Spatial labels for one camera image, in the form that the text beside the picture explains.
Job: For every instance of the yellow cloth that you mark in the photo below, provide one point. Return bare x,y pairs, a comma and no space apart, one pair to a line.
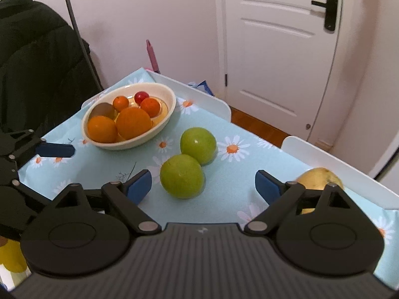
11,258

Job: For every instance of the white chair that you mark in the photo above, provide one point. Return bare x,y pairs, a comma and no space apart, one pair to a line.
343,168
199,99

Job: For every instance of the blue packet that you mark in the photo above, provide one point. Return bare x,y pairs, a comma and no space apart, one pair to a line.
204,87

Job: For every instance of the pink plastic stick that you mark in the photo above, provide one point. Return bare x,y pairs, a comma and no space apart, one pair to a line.
152,56

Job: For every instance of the small tangerine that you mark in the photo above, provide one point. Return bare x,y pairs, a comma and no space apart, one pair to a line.
150,107

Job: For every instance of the large orange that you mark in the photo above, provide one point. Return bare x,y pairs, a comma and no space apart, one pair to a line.
102,129
134,124

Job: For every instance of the blue daisy print tablecloth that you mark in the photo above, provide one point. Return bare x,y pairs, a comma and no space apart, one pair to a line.
230,174

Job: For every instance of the cream oval bowl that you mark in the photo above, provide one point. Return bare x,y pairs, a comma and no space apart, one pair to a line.
162,112

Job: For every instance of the brown kiwi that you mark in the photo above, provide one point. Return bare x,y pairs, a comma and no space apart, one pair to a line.
104,109

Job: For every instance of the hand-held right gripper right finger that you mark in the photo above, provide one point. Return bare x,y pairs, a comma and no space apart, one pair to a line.
267,186

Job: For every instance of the black jacket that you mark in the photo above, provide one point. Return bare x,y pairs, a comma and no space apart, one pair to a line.
37,62

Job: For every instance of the white panel door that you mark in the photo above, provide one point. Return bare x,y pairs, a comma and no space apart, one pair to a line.
274,62

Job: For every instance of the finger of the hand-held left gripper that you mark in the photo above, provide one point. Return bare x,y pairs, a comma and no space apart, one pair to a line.
56,150

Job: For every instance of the red cherry tomato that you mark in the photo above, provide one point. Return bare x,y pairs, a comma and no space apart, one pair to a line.
141,96

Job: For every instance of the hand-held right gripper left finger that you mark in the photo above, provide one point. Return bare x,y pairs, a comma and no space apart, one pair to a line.
138,187

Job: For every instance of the green apple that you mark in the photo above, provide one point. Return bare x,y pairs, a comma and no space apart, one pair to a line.
198,144
182,176

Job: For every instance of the grey metal rack tube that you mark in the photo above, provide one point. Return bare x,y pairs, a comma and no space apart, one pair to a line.
72,15

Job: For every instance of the tiny tangerine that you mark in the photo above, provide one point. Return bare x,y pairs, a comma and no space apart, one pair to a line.
120,103

